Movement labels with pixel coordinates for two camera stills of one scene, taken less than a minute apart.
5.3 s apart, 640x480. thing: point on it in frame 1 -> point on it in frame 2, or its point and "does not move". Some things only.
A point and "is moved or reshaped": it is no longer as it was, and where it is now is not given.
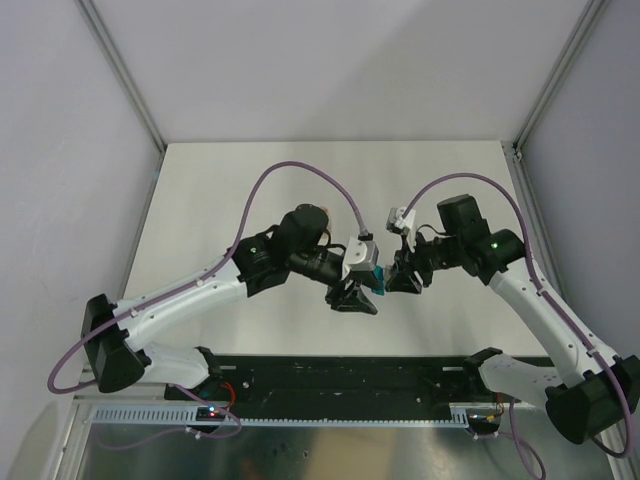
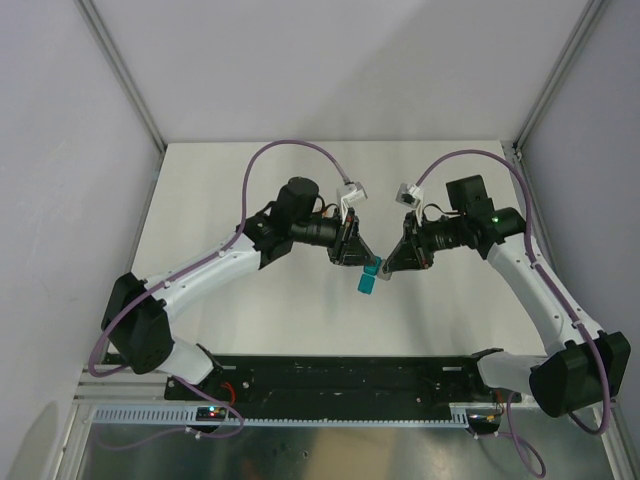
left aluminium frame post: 91,13 does not move
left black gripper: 350,300 -> 352,250
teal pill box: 379,271 is moved or reshaped
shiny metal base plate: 525,447 does not move
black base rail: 345,386 does not move
